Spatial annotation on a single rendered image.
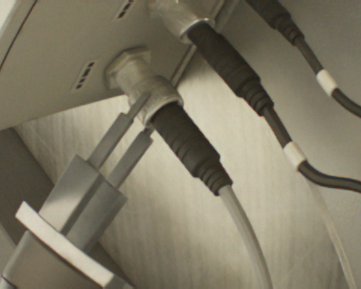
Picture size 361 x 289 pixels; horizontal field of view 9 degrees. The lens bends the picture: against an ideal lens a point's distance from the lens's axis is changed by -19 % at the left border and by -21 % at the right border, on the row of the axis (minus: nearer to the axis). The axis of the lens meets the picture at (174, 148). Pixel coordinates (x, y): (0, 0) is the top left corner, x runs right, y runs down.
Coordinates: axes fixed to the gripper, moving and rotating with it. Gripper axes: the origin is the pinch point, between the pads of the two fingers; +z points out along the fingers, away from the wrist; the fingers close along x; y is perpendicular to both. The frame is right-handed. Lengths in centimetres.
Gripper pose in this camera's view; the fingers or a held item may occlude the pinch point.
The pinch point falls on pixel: (155, 103)
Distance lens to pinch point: 87.3
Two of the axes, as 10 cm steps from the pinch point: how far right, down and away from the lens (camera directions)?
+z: 6.0, -8.0, 0.7
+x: -3.2, -3.2, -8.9
